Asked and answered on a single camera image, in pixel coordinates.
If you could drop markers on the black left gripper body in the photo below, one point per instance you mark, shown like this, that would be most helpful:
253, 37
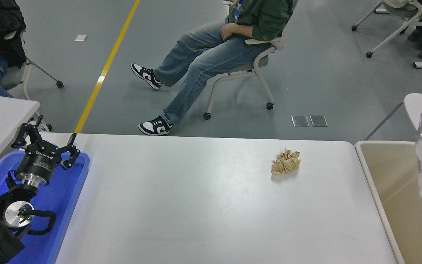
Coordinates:
39, 161

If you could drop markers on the person's left hand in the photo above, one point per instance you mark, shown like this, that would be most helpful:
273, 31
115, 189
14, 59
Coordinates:
230, 31

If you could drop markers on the blue plastic tray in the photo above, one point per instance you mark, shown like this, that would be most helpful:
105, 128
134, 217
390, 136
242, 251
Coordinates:
60, 205

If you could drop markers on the crumpled tan paper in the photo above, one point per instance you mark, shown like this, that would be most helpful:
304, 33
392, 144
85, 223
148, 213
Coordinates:
286, 163

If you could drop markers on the blue ID badge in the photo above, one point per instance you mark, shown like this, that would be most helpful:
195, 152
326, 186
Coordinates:
236, 14

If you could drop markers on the metal floor outlet plate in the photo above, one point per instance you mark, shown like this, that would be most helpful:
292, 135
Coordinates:
300, 120
318, 120

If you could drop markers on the large pale plastic bin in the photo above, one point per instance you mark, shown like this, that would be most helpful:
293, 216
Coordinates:
394, 183

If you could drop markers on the white frame office chair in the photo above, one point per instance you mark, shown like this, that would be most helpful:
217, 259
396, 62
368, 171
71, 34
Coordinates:
247, 68
416, 14
13, 77

